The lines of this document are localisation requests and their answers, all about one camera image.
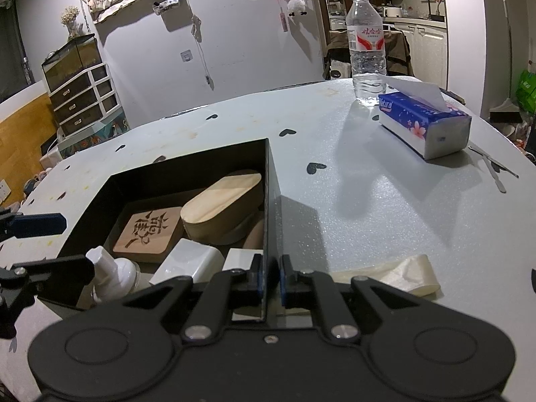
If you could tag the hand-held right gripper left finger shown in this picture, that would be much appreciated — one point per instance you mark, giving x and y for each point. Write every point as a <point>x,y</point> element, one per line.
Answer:
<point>260,280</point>

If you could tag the blue tissue pack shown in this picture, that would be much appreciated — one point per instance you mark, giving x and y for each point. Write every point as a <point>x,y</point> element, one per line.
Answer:
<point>423,123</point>

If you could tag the carved square wooden block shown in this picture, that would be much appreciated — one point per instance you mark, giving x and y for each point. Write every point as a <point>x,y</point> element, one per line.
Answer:
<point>146,230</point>

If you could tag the white plush toy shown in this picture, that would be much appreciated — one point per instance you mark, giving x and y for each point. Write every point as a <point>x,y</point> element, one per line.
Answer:
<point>296,6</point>

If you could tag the patterned storage box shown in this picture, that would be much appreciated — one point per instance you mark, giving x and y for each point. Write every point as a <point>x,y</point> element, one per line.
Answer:
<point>90,134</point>

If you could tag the white square box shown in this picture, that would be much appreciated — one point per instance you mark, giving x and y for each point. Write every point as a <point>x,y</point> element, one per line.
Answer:
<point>188,261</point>

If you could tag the black storage box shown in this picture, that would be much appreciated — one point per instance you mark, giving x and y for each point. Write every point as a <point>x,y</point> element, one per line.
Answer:
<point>188,163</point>

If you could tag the glass tank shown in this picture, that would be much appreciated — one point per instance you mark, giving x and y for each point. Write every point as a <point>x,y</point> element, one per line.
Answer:
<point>71,60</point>

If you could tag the beige plastic bag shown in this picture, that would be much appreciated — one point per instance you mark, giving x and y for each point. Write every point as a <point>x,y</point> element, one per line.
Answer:
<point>398,276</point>

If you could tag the white kitchen cabinet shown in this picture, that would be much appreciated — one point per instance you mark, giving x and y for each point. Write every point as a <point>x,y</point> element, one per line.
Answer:
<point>423,44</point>

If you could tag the chair with dark cloth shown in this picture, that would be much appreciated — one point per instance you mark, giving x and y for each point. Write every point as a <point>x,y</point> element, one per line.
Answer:
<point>370,52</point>

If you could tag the small square wall hook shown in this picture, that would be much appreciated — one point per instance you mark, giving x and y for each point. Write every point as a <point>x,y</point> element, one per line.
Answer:
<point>186,55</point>

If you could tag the green bag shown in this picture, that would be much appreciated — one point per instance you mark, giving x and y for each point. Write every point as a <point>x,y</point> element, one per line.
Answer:
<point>526,90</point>

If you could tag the white drawer cabinet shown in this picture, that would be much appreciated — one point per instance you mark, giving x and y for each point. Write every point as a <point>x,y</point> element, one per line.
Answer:
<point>83,96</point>

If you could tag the clear wall hook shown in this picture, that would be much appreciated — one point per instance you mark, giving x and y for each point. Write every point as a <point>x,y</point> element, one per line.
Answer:
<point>167,1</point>

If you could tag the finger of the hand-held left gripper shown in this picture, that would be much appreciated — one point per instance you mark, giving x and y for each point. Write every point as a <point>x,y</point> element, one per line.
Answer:
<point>54,273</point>
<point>37,222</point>

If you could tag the metal tweezers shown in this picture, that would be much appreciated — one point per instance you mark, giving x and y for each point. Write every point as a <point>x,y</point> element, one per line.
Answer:
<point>494,173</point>
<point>496,162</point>

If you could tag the oval wooden box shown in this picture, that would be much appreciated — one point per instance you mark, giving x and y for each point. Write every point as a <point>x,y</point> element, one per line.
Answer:
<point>222,205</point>

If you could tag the white spray bottle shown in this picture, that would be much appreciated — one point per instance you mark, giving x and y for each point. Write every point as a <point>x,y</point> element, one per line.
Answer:
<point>113,272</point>

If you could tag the small white box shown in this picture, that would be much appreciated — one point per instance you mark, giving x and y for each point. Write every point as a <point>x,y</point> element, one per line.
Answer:
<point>240,260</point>

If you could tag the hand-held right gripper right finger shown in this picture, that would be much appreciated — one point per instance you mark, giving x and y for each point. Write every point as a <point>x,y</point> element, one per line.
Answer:
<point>284,280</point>

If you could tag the wall outlet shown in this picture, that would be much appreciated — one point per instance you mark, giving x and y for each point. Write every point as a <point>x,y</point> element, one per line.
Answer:
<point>4,190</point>

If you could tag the clear plastic water bottle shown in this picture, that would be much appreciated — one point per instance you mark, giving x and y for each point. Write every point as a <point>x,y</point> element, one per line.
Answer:
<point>366,50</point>

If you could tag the dried flower bunch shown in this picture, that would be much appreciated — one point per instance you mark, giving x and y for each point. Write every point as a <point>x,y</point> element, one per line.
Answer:
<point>72,19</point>

